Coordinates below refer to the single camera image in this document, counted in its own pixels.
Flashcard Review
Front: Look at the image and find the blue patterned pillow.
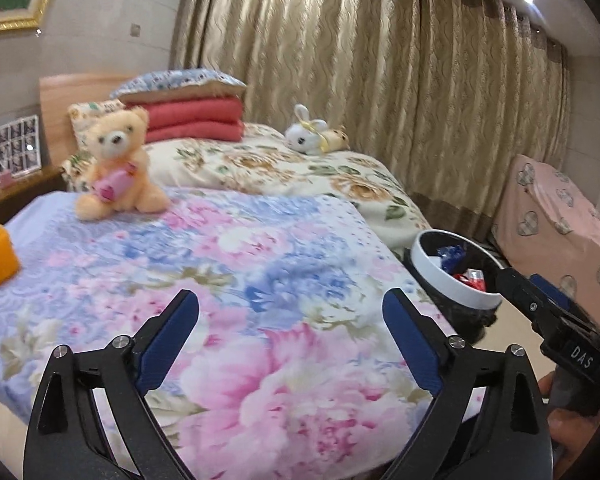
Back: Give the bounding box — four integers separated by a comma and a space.
110, 67, 247, 106

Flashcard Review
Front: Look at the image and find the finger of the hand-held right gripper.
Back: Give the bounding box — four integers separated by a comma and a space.
530, 273, 600, 328
495, 267, 576, 341

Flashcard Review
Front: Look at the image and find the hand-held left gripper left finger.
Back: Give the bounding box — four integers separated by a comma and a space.
22, 288, 200, 480

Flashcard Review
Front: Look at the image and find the cream floral duvet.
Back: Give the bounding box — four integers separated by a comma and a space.
62, 122, 433, 261

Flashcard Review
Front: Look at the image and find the beige patterned curtain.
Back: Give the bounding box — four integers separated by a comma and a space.
169, 0, 576, 231

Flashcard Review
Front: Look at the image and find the wooden nightstand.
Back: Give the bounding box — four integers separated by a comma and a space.
0, 165, 68, 226

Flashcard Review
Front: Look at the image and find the cream floral pillow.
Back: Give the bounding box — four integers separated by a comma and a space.
67, 100, 126, 151

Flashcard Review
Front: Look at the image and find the blue foil wrapper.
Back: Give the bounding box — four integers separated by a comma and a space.
437, 245, 468, 273

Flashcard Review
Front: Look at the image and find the small drink carton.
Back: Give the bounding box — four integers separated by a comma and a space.
452, 269, 487, 292

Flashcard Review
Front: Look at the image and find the wooden headboard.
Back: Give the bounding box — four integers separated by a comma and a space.
39, 74, 131, 168

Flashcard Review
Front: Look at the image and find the pink heart print cloth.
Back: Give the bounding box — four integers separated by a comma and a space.
490, 154, 600, 331

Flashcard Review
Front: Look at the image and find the white rimmed black bin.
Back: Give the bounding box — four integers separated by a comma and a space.
410, 229, 506, 341

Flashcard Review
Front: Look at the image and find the orange foam net sleeve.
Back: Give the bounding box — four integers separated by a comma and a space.
0, 225, 21, 287

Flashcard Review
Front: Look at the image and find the photo collage frame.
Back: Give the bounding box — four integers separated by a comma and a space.
0, 115, 42, 178

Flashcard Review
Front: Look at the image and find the beige teddy bear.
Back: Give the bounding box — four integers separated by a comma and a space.
75, 106, 171, 222

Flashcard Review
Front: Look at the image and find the white plush rabbit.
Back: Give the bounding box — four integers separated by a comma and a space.
285, 104, 351, 156

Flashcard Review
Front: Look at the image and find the folded red blanket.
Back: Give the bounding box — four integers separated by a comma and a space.
125, 97, 246, 144

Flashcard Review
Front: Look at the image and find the person's right hand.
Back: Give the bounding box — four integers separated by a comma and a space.
537, 375, 600, 461

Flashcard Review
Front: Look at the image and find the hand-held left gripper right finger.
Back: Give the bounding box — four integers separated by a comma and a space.
382, 287, 553, 480

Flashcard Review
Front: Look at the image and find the pink blue floral blanket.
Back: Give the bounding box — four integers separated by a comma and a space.
0, 185, 466, 471

